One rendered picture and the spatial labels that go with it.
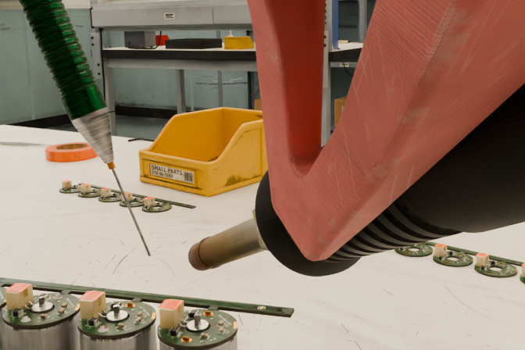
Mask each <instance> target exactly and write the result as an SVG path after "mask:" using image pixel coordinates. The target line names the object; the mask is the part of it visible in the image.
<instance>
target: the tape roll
mask: <svg viewBox="0 0 525 350"><path fill-rule="evenodd" d="M97 156H98V155H97V153H96V152H95V151H94V149H93V148H92V147H91V146H90V145H89V144H88V143H87V142H70V143H63V144H57V145H51V146H48V147H47V148H46V149H45V158H46V160H48V161H51V162H59V163H65V162H76V161H83V160H87V159H93V158H95V157H97Z"/></svg>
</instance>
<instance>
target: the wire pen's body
mask: <svg viewBox="0 0 525 350"><path fill-rule="evenodd" d="M62 1H63V0H19V2H20V4H21V5H22V7H23V12H24V14H26V18H27V21H29V25H30V27H31V28H32V32H33V34H35V40H36V41H38V43H37V45H38V47H39V48H41V54H42V55H44V57H43V58H44V60H45V61H46V62H47V63H46V65H47V67H48V68H49V69H50V70H49V72H50V74H51V75H52V76H53V77H52V79H53V81H55V86H56V87H57V88H58V93H59V94H60V95H61V99H62V103H63V104H64V106H65V109H66V111H67V113H68V116H69V118H70V121H72V120H75V119H77V118H79V117H82V116H85V115H87V114H89V113H92V112H95V111H97V110H100V109H103V108H105V107H107V105H106V103H105V99H104V98H103V96H102V93H101V91H100V88H99V86H98V84H97V83H96V82H95V81H96V79H95V77H93V72H92V70H90V68H91V67H90V64H89V63H87V61H88V59H87V57H85V56H84V55H85V53H84V50H82V46H81V44H80V43H79V38H78V37H77V36H76V35H77V33H76V31H75V30H74V29H73V24H71V23H70V21H71V20H70V18H69V17H68V16H67V15H68V12H67V11H66V10H65V6H64V4H63V3H62Z"/></svg>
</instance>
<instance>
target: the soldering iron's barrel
mask: <svg viewBox="0 0 525 350"><path fill-rule="evenodd" d="M252 214H253V218H251V219H249V220H246V221H245V222H242V223H239V224H238V225H235V226H233V227H231V228H229V229H226V230H224V231H222V232H220V233H218V234H215V235H213V236H209V237H206V238H203V239H202V240H200V242H198V243H196V244H194V245H192V246H191V248H190V250H189V252H188V261H189V263H190V264H191V266H192V267H193V268H195V269H196V270H200V271H205V270H209V269H215V268H218V267H220V266H222V265H223V264H226V263H230V262H233V261H235V260H238V259H242V258H244V257H247V256H250V255H254V254H256V253H259V252H263V251H265V250H267V251H269V249H268V248H267V247H266V245H265V243H264V242H263V240H262V237H261V235H260V233H259V229H258V226H257V223H256V218H255V209H253V210H252Z"/></svg>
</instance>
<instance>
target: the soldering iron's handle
mask: <svg viewBox="0 0 525 350"><path fill-rule="evenodd" d="M255 218H256V223H257V226H258V229H259V233H260V235H261V237H262V240H263V242H264V243H265V245H266V247H267V248H268V249H269V251H270V252H271V254H272V255H273V256H274V257H275V258H276V259H277V260H278V261H279V262H280V263H281V264H283V265H284V266H286V267H287V268H288V269H290V270H292V271H294V272H296V273H299V274H302V275H305V276H310V277H323V276H328V275H332V274H336V273H340V272H343V271H345V270H347V269H349V268H350V267H351V266H353V265H355V264H356V263H357V262H358V261H359V260H360V259H361V257H363V256H368V255H372V254H377V253H381V252H386V251H390V250H393V249H396V248H403V247H406V246H410V245H415V244H419V243H423V242H425V241H432V240H435V239H439V238H443V237H448V236H452V235H455V234H460V233H462V232H466V233H481V232H485V231H490V230H495V229H498V228H502V227H507V226H511V225H514V224H518V223H524V222H525V84H523V85H522V86H521V87H520V88H519V89H518V90H517V91H515V92H514V93H513V94H512V95H511V96H510V97H509V98H507V99H506V100H505V101H504V102H503V103H502V104H501V105H500V106H499V107H498V108H497V109H496V110H495V111H494V112H493V113H491V114H490V115H489V116H488V117H487V118H486V119H485V120H483V121H482V122H481V123H480V124H479V125H478V126H477V127H476V128H474V129H473V130H472V131H471V132H470V133H469V134H468V135H466V136H465V137H464V138H463V139H462V140H461V141H460V142H459V143H458V144H457V145H456V146H455V147H454V148H453V149H452V150H450V151H449V152H448V153H447V154H446V155H445V156H444V157H443V158H441V159H440V160H439V161H438V162H437V163H436V164H435V165H433V166H432V167H431V168H430V169H429V170H428V171H427V172H426V173H425V174H424V175H423V176H422V177H421V178H420V179H419V180H417V181H416V182H415V183H414V184H413V185H412V186H411V187H409V188H408V189H407V190H406V191H405V192H404V193H403V194H402V195H400V196H399V197H398V198H397V199H396V200H395V201H394V202H392V203H391V204H390V205H389V206H388V207H387V208H386V209H385V210H384V211H383V212H382V213H381V214H380V215H379V216H377V217H376V218H375V219H374V220H373V221H371V222H370V223H369V224H368V225H367V226H365V227H364V228H363V229H362V230H361V231H360V232H358V233H357V234H356V235H355V236H354V237H352V238H351V239H350V240H349V241H348V242H346V243H345V244H344V245H343V246H341V247H340V248H339V249H338V250H337V251H336V252H335V253H334V254H332V255H331V256H330V257H329V258H327V259H323V260H319V261H311V260H308V259H307V258H306V257H305V256H304V255H303V254H302V253H301V251H300V250H299V248H298V246H297V245H296V244H295V242H294V240H293V238H292V237H291V235H290V234H289V233H288V231H287V229H286V227H285V226H284V225H283V223H282V222H281V220H280V218H279V216H278V215H277V214H276V212H275V210H274V208H273V205H272V201H271V194H270V179H269V171H268V170H267V171H266V173H265V174H264V176H263V177H262V179H261V181H260V183H259V187H258V190H257V193H256V197H255Z"/></svg>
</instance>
